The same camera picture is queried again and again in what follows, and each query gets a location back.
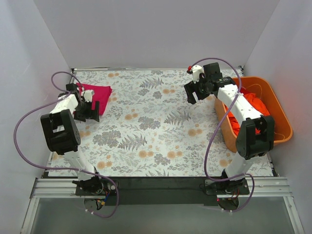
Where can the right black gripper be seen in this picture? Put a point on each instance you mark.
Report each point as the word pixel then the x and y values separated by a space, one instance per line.
pixel 195 89

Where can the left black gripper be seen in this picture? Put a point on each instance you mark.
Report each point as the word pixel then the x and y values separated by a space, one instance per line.
pixel 87 112

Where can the magenta t shirt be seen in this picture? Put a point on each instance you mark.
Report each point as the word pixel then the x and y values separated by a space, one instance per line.
pixel 102 94

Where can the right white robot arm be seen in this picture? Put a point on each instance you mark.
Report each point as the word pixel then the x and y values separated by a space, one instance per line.
pixel 256 131

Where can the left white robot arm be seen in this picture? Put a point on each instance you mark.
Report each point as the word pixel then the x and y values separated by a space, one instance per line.
pixel 62 135

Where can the orange t shirt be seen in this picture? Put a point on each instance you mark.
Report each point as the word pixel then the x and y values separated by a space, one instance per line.
pixel 253 101

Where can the floral tablecloth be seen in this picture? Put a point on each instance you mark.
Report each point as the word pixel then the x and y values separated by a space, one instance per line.
pixel 149 129

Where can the orange plastic basket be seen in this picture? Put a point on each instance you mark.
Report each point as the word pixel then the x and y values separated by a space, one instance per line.
pixel 259 86

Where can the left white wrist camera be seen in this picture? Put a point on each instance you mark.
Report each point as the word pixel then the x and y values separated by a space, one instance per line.
pixel 87 95

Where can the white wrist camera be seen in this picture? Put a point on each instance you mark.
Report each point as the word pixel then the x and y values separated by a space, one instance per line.
pixel 87 95
pixel 195 70

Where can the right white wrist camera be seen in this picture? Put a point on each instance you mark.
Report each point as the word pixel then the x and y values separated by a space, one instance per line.
pixel 195 70

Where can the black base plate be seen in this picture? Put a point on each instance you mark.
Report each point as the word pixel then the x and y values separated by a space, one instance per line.
pixel 159 190

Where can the aluminium frame rail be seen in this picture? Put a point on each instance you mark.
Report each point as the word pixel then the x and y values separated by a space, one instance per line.
pixel 265 186

